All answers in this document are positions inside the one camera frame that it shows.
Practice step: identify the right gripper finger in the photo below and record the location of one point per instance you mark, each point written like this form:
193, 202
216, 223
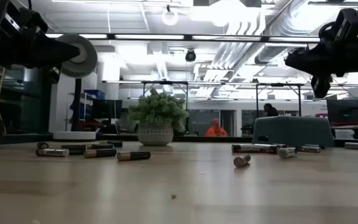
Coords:
300, 59

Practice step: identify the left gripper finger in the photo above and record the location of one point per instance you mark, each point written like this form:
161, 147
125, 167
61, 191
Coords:
57, 51

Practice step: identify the white desk lamp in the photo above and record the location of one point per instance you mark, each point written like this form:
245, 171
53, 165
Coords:
82, 59

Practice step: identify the black computer monitor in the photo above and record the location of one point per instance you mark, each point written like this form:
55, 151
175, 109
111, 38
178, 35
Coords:
106, 109
343, 110

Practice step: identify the blue storage crate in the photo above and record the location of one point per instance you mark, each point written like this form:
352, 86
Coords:
95, 94

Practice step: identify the person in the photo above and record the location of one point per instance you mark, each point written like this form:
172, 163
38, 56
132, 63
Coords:
216, 131
271, 111

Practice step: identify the blue-grey plastic bin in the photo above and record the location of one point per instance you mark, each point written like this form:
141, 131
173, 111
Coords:
291, 130

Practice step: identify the potted green succulent plant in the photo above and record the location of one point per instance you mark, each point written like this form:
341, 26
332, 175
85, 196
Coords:
155, 133

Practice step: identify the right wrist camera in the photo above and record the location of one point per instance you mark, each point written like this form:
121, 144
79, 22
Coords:
350, 23

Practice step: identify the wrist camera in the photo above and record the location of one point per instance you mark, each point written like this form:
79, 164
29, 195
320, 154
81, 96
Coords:
350, 23
33, 21

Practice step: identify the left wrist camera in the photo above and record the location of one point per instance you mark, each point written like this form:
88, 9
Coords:
33, 21

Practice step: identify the hanging black camera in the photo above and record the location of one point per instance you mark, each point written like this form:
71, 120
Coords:
190, 56

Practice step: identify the black background rig frame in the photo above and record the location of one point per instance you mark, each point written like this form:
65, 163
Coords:
166, 82

